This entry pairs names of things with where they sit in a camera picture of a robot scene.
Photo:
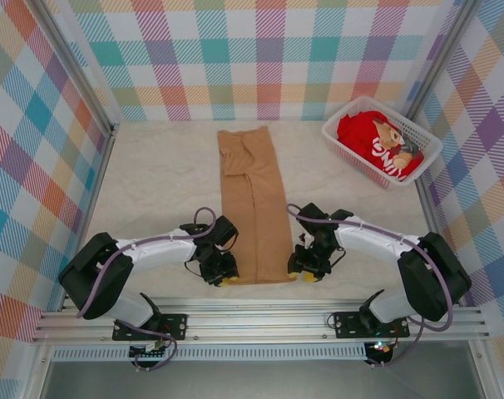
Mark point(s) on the tan printed t-shirt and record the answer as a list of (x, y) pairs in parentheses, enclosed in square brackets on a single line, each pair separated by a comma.
[(252, 208)]

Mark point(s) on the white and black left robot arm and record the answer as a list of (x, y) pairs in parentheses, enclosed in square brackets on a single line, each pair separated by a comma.
[(152, 253)]

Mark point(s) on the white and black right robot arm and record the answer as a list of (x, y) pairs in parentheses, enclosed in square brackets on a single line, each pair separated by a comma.
[(372, 237)]

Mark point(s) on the grey metal panel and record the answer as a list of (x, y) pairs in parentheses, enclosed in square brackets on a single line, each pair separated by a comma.
[(256, 380)]

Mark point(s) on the red bear print t-shirt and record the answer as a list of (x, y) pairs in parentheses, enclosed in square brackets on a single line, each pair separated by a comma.
[(360, 133)]

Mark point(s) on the white plastic basket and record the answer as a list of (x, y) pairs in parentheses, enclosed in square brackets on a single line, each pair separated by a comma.
[(426, 139)]

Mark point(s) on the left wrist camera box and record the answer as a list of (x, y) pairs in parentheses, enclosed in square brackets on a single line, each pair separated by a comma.
[(225, 232)]

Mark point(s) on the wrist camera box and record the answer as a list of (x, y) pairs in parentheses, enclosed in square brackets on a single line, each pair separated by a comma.
[(225, 232), (312, 214)]

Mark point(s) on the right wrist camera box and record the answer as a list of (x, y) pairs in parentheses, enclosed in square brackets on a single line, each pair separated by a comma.
[(312, 214)]

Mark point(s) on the aluminium mounting rail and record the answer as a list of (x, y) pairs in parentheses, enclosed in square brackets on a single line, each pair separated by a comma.
[(256, 322)]

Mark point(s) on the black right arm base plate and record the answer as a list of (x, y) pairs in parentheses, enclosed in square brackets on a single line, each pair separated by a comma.
[(347, 324)]

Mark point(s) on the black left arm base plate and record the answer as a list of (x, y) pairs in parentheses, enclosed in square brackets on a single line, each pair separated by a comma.
[(175, 326)]

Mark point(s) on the aluminium corner post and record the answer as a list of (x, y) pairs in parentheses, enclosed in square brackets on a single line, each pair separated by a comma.
[(439, 62), (75, 66)]

